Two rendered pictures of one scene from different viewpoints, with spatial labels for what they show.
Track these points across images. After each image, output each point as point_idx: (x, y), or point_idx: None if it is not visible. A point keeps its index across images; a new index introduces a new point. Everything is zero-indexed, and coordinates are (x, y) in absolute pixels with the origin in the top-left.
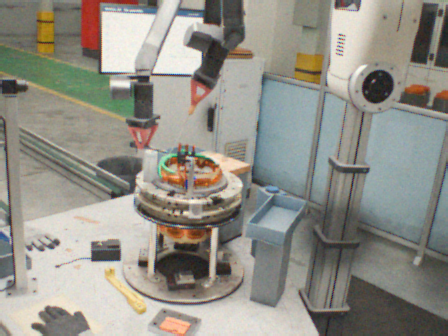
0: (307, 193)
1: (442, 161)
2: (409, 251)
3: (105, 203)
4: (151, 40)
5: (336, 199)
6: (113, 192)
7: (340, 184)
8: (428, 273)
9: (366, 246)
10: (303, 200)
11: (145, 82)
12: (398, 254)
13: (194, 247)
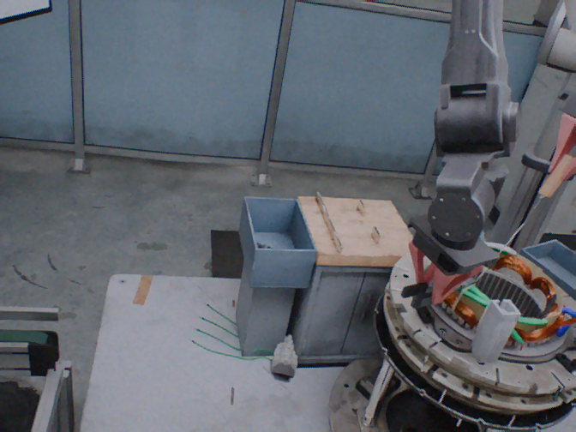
0: (81, 135)
1: (281, 53)
2: (237, 169)
3: (100, 391)
4: (501, 49)
5: (550, 215)
6: (38, 345)
7: (561, 195)
8: (279, 189)
9: (195, 183)
10: (553, 241)
11: (496, 164)
12: (233, 177)
13: (397, 381)
